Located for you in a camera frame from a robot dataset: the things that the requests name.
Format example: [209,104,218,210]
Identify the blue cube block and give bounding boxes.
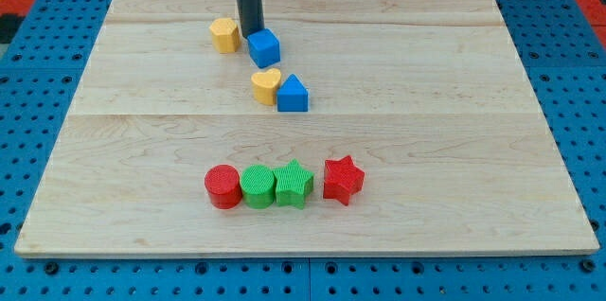
[247,28,281,68]

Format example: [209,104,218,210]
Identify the yellow hexagon block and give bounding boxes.
[209,18,241,54]

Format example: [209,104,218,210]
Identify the blue triangle block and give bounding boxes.
[276,74,309,112]

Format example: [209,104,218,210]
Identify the green star block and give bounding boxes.
[273,159,313,209]

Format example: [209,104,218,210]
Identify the yellow heart block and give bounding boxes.
[251,68,282,106]

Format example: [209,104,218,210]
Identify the red star block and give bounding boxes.
[323,155,365,205]

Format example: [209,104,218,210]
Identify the green cylinder block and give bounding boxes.
[240,165,276,209]

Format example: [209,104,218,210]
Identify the light wooden board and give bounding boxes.
[14,0,599,258]

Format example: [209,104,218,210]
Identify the red cylinder block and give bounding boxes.
[205,164,242,209]

